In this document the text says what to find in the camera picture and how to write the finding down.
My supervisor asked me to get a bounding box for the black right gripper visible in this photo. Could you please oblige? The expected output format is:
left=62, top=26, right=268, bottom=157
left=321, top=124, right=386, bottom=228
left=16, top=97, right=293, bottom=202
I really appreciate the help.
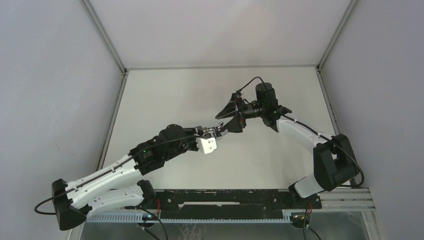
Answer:
left=216, top=92, right=266, bottom=134

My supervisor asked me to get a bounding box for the chrome water faucet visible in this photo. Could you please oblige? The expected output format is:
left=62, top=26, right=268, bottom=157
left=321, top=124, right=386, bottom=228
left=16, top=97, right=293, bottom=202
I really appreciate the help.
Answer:
left=211, top=122, right=229, bottom=140

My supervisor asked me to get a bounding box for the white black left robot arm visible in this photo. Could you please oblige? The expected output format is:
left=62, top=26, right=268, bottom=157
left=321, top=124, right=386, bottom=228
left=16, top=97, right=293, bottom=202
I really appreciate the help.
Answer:
left=52, top=124, right=219, bottom=231

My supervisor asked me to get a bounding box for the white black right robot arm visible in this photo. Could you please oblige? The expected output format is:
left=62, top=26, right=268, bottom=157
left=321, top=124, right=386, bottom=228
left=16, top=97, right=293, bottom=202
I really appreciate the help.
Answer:
left=215, top=82, right=363, bottom=208

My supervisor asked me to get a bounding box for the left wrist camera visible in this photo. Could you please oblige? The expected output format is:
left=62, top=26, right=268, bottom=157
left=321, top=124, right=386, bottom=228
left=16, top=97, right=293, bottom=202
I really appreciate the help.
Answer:
left=196, top=137, right=218, bottom=155

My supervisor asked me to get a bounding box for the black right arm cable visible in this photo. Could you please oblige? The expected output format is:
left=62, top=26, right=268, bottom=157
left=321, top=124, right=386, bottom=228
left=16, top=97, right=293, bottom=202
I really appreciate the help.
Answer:
left=235, top=76, right=366, bottom=189

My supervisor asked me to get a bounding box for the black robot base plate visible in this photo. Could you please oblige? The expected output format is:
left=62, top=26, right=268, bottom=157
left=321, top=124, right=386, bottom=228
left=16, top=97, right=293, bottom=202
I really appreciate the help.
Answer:
left=136, top=189, right=322, bottom=221

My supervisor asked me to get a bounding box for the white slotted cable duct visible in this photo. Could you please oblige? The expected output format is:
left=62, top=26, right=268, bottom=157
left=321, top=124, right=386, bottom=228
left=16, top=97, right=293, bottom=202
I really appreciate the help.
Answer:
left=85, top=212, right=294, bottom=224

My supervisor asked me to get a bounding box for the aluminium frame rail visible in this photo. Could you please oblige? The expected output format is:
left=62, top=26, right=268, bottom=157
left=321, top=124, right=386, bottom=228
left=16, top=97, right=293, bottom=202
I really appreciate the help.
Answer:
left=317, top=188, right=376, bottom=213

